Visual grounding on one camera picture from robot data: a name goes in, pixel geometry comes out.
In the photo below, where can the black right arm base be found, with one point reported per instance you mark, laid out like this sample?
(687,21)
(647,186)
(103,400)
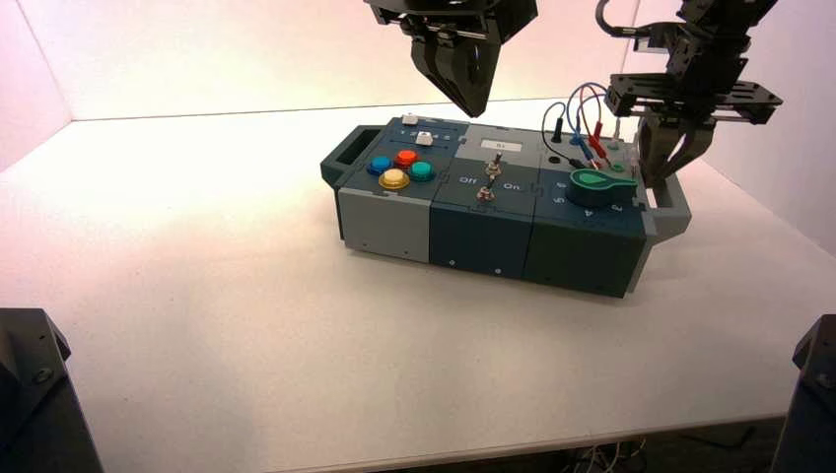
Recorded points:
(813,405)

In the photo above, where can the white slider knob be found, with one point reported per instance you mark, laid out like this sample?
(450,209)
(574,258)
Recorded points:
(424,138)
(409,119)

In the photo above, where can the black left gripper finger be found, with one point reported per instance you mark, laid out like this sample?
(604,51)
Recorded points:
(444,65)
(482,72)

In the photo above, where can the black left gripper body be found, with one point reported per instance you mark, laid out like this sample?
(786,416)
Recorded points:
(516,16)

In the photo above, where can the red push button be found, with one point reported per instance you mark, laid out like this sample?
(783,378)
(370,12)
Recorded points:
(406,157)

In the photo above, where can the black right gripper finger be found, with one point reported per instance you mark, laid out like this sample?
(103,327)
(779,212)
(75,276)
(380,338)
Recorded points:
(653,153)
(695,147)

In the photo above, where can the yellow push button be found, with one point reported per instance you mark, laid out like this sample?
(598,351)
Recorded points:
(394,178)

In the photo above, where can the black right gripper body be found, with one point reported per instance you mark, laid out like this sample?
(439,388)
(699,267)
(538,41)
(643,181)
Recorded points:
(702,78)

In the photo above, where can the green push button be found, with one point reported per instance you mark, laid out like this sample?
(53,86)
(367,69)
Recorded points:
(422,171)

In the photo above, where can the white label display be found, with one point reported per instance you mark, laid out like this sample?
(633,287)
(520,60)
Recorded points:
(501,145)

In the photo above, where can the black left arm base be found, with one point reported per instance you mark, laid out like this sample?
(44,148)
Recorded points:
(33,405)

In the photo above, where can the blue push button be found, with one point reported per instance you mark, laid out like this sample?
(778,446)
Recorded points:
(379,164)

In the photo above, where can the modular grey blue control box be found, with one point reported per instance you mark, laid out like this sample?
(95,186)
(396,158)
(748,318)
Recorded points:
(480,235)

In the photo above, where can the green rotary knob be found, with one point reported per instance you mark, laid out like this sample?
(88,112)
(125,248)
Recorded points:
(596,186)

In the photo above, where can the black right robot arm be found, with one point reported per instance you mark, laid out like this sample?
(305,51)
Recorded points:
(725,13)

